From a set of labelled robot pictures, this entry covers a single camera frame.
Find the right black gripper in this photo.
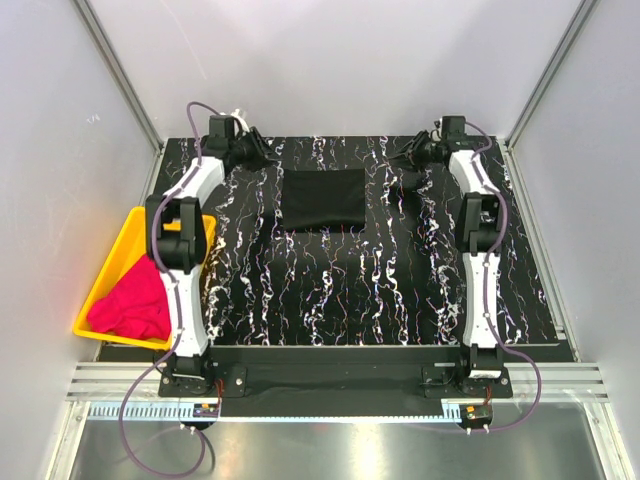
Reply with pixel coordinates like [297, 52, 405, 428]
[387, 130, 439, 174]

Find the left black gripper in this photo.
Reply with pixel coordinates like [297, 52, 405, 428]
[230, 128, 282, 174]

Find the black t shirt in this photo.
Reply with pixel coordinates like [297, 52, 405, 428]
[280, 169, 366, 231]

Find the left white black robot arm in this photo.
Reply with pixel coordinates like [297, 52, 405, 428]
[145, 110, 273, 396]

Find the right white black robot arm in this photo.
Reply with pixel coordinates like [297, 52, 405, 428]
[392, 115, 508, 397]

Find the yellow plastic bin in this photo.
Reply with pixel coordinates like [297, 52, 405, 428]
[73, 207, 208, 357]

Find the red t shirt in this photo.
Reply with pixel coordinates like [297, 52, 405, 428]
[87, 254, 171, 341]

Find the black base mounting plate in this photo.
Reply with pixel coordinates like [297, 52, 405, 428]
[159, 346, 512, 421]

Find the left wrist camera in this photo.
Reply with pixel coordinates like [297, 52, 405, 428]
[223, 108, 251, 134]

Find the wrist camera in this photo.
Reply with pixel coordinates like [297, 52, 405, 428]
[431, 115, 467, 143]
[223, 108, 251, 134]

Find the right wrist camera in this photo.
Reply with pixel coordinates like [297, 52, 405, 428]
[431, 115, 467, 143]

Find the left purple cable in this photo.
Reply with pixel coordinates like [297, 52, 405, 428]
[117, 101, 216, 476]

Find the purple cable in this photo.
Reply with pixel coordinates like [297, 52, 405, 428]
[414, 119, 544, 434]
[117, 101, 216, 476]

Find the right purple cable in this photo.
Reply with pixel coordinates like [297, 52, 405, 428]
[414, 119, 544, 434]

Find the white slotted cable duct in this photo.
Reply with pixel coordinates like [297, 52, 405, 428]
[88, 401, 461, 424]

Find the aluminium frame rail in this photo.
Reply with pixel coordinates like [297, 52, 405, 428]
[68, 362, 609, 403]

